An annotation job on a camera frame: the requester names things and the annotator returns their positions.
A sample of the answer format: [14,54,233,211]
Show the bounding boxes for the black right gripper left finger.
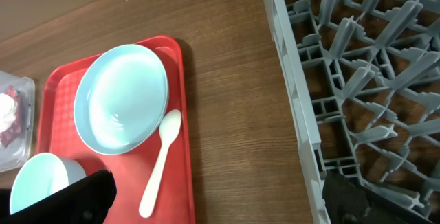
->
[1,170,117,224]

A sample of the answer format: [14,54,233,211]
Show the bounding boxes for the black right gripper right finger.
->
[322,172,431,224]

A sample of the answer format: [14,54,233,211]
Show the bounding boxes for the light blue bowl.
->
[10,153,86,214]

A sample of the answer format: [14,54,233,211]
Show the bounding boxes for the red snack wrapper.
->
[1,85,22,148]

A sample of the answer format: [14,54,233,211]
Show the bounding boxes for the light blue plate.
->
[74,44,169,155]

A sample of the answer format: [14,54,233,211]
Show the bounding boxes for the white tissue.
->
[1,93,18,132]

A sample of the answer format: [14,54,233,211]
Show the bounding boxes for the grey dishwasher rack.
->
[263,0,439,223]

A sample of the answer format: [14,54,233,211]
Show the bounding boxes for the white plastic spoon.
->
[138,109,182,218]

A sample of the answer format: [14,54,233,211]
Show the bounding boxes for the clear plastic bin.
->
[1,71,35,172]

